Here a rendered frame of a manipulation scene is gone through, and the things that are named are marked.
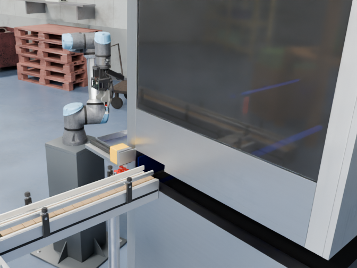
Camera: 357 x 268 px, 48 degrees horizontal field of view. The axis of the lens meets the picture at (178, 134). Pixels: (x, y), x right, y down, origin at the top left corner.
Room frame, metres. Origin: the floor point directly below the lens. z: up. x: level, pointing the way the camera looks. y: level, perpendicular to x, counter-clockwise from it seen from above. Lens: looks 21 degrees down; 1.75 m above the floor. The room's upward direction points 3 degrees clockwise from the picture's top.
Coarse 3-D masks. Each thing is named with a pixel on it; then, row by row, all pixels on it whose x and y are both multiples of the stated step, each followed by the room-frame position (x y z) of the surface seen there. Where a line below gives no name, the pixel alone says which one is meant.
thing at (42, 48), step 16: (16, 32) 6.55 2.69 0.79; (32, 32) 6.86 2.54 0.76; (48, 32) 6.24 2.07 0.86; (64, 32) 6.23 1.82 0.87; (16, 48) 6.62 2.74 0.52; (32, 48) 6.43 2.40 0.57; (48, 48) 6.31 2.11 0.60; (32, 64) 6.48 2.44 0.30; (48, 64) 6.36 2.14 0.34; (64, 64) 6.58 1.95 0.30; (80, 64) 6.40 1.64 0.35; (32, 80) 6.51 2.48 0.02; (48, 80) 6.36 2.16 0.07; (64, 80) 6.12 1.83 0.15; (80, 80) 6.28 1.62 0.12
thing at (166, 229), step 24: (168, 192) 1.51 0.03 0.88; (144, 216) 1.59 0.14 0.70; (168, 216) 1.48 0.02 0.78; (192, 216) 1.38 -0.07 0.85; (216, 216) 1.35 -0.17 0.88; (144, 240) 1.59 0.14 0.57; (168, 240) 1.47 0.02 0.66; (192, 240) 1.37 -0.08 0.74; (216, 240) 1.28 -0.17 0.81; (240, 240) 1.20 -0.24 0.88; (144, 264) 1.59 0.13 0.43; (168, 264) 1.47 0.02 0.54; (192, 264) 1.36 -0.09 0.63; (216, 264) 1.27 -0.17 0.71; (240, 264) 1.20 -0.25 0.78; (264, 264) 1.13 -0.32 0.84; (288, 264) 1.08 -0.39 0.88
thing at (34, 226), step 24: (72, 192) 1.34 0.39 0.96; (96, 192) 1.34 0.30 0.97; (120, 192) 1.40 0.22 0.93; (144, 192) 1.47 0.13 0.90; (0, 216) 1.15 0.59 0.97; (24, 216) 1.15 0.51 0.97; (48, 216) 1.16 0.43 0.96; (72, 216) 1.24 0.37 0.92; (96, 216) 1.31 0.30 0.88; (0, 240) 1.06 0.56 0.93; (24, 240) 1.11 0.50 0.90; (48, 240) 1.17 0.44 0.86
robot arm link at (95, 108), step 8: (80, 32) 2.36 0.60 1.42; (88, 32) 2.37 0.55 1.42; (88, 56) 2.32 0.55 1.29; (88, 64) 2.32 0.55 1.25; (88, 72) 2.31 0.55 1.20; (88, 80) 2.31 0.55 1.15; (88, 88) 2.30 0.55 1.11; (88, 104) 2.26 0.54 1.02; (96, 104) 2.24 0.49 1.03; (88, 112) 2.22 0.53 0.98; (96, 112) 2.23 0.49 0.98; (104, 112) 2.25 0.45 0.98; (88, 120) 2.21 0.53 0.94; (96, 120) 2.23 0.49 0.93; (104, 120) 2.25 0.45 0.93
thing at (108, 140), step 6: (120, 132) 2.12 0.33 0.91; (126, 132) 2.15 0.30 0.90; (96, 138) 2.00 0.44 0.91; (102, 138) 2.03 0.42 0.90; (108, 138) 2.06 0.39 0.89; (114, 138) 2.09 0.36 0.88; (120, 138) 2.09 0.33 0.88; (126, 138) 2.10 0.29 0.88; (102, 144) 1.96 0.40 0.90; (108, 144) 2.00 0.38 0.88; (114, 144) 2.01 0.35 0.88; (126, 144) 2.01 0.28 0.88
